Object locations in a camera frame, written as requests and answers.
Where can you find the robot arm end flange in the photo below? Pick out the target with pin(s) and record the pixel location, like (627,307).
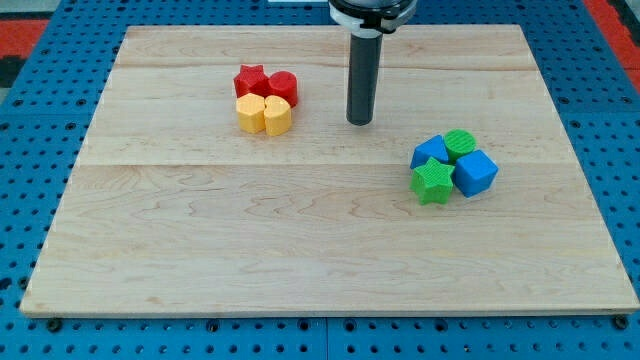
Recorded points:
(372,18)

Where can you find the yellow heart block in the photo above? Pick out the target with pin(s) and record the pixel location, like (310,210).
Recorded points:
(277,115)

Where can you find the red cylinder block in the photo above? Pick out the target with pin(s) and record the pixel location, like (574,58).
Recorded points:
(285,85)

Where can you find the green star block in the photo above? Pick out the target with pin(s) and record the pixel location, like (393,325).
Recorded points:
(432,182)

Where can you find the blue triangular block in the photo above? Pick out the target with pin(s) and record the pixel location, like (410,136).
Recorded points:
(431,148)

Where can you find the red star block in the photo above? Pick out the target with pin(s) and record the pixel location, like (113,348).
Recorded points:
(251,79)

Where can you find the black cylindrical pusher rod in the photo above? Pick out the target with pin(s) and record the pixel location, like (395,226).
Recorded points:
(364,61)

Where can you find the green cylinder block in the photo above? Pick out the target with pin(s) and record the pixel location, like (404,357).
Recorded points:
(458,143)

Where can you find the light wooden board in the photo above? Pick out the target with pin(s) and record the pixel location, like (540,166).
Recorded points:
(173,211)

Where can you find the blue cube block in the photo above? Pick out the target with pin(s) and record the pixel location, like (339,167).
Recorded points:
(474,173)

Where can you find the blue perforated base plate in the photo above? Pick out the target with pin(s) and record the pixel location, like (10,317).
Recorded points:
(45,114)

